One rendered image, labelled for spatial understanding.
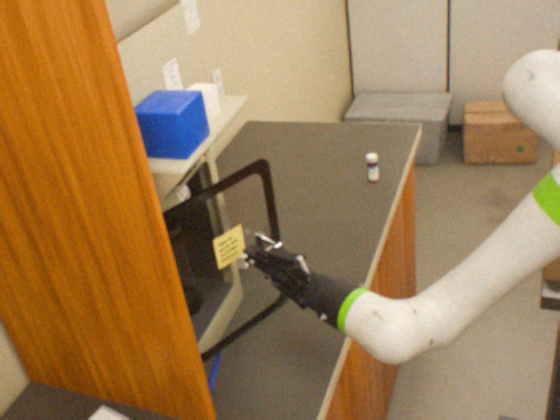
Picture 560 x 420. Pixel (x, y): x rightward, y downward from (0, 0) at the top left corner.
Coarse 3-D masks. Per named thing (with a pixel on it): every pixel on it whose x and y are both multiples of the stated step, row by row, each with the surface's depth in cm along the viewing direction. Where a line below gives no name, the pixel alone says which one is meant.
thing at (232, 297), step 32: (224, 192) 125; (256, 192) 131; (192, 224) 122; (224, 224) 128; (256, 224) 134; (192, 256) 125; (192, 288) 128; (224, 288) 134; (256, 288) 141; (192, 320) 131; (224, 320) 137; (256, 320) 144
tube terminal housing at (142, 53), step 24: (144, 24) 113; (168, 24) 119; (120, 48) 105; (144, 48) 112; (168, 48) 119; (144, 72) 112; (192, 72) 129; (144, 96) 113; (192, 168) 132; (216, 168) 142
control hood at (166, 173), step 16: (224, 96) 130; (240, 96) 129; (224, 112) 123; (224, 128) 119; (208, 144) 113; (160, 160) 109; (176, 160) 108; (192, 160) 108; (160, 176) 107; (176, 176) 105; (160, 192) 109
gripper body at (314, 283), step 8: (296, 272) 121; (304, 272) 119; (312, 272) 119; (304, 280) 120; (312, 280) 117; (320, 280) 116; (328, 280) 116; (304, 288) 121; (312, 288) 116; (320, 288) 115; (304, 296) 117; (312, 296) 116; (312, 304) 116
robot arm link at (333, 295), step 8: (336, 280) 114; (344, 280) 115; (328, 288) 113; (336, 288) 113; (344, 288) 112; (352, 288) 112; (320, 296) 114; (328, 296) 112; (336, 296) 111; (344, 296) 111; (320, 304) 113; (328, 304) 112; (336, 304) 111; (320, 312) 114; (328, 312) 112; (336, 312) 111; (328, 320) 113; (336, 320) 111; (336, 328) 112
